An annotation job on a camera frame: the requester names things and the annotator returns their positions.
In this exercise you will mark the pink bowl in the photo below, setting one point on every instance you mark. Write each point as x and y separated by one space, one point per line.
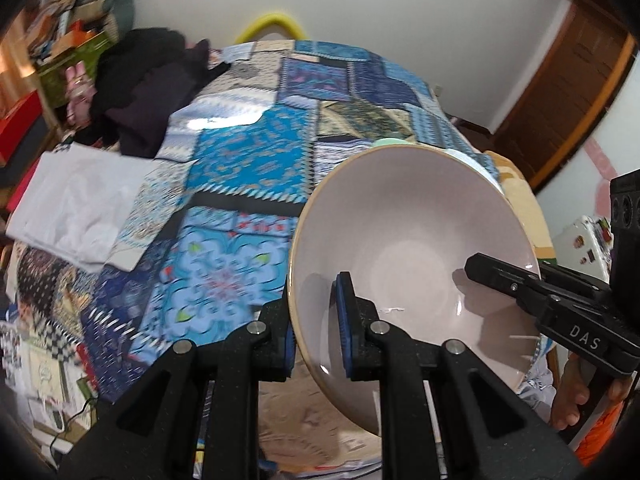
415 240

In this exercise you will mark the red box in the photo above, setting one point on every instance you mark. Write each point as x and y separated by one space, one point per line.
17 130

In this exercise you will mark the wooden door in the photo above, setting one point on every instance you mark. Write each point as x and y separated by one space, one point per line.
575 95

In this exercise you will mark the black clothing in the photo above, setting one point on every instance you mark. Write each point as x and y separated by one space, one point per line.
140 90

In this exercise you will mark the white cabinet with stickers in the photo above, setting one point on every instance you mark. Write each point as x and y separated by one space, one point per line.
582 240

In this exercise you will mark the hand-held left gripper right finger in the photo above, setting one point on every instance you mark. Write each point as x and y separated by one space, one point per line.
346 330

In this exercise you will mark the yellow foam tube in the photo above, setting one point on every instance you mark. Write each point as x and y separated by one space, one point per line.
270 18

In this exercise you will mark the pile of clutter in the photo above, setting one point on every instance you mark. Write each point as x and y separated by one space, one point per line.
55 20

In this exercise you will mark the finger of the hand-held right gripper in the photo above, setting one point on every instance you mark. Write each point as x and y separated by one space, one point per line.
500 275

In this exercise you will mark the pink bunny toy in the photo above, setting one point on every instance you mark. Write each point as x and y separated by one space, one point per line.
80 92

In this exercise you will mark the person's right hand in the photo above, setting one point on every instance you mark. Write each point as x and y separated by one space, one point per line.
567 395

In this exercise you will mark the white cloth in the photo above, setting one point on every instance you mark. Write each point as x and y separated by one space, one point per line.
75 200

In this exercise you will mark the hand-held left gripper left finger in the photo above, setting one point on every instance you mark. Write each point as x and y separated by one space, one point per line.
279 355

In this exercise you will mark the blue patchwork blanket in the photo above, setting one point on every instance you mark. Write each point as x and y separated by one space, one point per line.
240 170

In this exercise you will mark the green box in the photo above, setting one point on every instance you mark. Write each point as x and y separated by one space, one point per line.
75 65

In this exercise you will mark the green bowl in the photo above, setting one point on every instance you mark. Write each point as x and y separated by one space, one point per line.
395 142

